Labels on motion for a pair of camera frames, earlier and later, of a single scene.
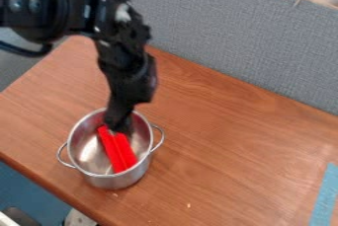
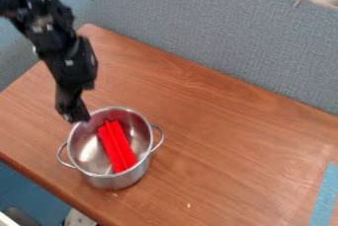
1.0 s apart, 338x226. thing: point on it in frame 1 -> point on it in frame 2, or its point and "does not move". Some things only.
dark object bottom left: (20, 216) does not move
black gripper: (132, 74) -> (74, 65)
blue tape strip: (325, 206) does not move
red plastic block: (119, 150) does not move
